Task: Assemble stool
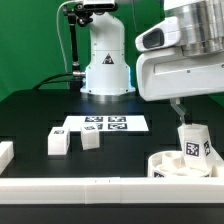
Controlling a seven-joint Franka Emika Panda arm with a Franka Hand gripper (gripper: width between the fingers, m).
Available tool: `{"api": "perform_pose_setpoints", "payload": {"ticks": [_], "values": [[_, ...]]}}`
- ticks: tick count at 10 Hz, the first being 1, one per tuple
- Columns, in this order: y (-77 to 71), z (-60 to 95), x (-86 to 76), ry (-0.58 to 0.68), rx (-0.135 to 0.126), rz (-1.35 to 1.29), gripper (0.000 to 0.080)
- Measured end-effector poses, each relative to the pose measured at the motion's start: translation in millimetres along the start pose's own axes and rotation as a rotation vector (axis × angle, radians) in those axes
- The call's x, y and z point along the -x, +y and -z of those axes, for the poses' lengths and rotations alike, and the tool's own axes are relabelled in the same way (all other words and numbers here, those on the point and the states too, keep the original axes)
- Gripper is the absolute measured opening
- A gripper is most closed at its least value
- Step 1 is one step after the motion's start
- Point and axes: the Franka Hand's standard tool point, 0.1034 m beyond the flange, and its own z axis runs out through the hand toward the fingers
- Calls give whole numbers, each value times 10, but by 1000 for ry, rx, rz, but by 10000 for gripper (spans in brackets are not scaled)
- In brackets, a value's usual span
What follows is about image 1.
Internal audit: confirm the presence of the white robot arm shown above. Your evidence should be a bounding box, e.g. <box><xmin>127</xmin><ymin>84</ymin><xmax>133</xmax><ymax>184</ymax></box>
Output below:
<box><xmin>83</xmin><ymin>0</ymin><xmax>224</xmax><ymax>124</ymax></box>

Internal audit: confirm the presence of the black cable bundle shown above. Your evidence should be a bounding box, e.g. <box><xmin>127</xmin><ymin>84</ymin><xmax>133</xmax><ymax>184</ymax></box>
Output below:
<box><xmin>32</xmin><ymin>72</ymin><xmax>75</xmax><ymax>90</ymax></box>

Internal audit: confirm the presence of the white front fence rail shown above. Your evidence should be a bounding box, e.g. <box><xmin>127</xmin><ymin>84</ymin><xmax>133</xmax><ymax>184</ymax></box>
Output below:
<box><xmin>0</xmin><ymin>178</ymin><xmax>224</xmax><ymax>204</ymax></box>

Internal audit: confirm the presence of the white overhead camera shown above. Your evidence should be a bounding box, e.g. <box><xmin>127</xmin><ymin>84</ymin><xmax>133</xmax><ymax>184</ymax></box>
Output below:
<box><xmin>83</xmin><ymin>0</ymin><xmax>115</xmax><ymax>9</ymax></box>

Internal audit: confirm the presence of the white paper marker sheet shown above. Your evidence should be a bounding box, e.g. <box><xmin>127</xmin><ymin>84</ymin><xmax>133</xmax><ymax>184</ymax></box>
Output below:
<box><xmin>63</xmin><ymin>115</ymin><xmax>149</xmax><ymax>132</ymax></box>

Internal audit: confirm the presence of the white left fence rail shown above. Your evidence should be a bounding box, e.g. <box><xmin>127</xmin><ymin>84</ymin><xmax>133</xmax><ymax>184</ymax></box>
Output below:
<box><xmin>0</xmin><ymin>141</ymin><xmax>14</xmax><ymax>175</ymax></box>

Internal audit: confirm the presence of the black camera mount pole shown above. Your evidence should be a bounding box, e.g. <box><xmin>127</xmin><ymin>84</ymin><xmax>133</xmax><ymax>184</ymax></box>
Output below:
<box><xmin>63</xmin><ymin>3</ymin><xmax>93</xmax><ymax>88</ymax></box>

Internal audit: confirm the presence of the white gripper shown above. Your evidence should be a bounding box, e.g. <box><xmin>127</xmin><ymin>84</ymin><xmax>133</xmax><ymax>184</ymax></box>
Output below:
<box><xmin>135</xmin><ymin>17</ymin><xmax>224</xmax><ymax>124</ymax></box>

